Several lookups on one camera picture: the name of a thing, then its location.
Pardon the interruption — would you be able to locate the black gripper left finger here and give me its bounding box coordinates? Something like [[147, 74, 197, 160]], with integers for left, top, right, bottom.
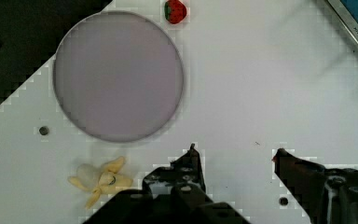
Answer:
[[82, 145, 251, 224]]

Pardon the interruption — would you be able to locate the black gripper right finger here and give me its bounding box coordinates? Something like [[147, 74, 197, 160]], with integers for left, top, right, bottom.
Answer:
[[272, 148, 358, 224]]

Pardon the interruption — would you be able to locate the peeled plush banana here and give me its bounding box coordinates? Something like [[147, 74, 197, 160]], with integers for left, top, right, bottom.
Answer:
[[67, 156, 133, 209]]

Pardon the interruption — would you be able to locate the round grey plate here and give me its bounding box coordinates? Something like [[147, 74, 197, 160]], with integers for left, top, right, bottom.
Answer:
[[52, 11, 185, 143]]

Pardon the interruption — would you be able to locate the red toy strawberry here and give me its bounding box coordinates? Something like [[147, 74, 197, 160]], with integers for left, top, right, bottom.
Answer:
[[164, 0, 187, 24]]

